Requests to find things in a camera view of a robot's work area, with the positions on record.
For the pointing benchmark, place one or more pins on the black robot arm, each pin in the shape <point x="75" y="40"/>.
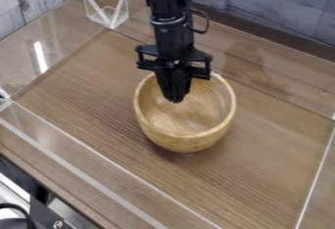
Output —
<point x="171" y="20"/>

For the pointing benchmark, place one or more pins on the black metal mount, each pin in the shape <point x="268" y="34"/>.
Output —
<point x="45" y="218"/>

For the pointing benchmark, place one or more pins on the wooden bowl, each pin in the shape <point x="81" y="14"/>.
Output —
<point x="192" y="125"/>

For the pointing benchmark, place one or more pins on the clear acrylic corner bracket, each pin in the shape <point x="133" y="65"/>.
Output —
<point x="107" y="16"/>

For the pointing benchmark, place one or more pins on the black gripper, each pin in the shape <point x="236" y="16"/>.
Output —
<point x="192" y="64"/>

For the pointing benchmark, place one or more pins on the clear acrylic tray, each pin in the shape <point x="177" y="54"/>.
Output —
<point x="237" y="158"/>

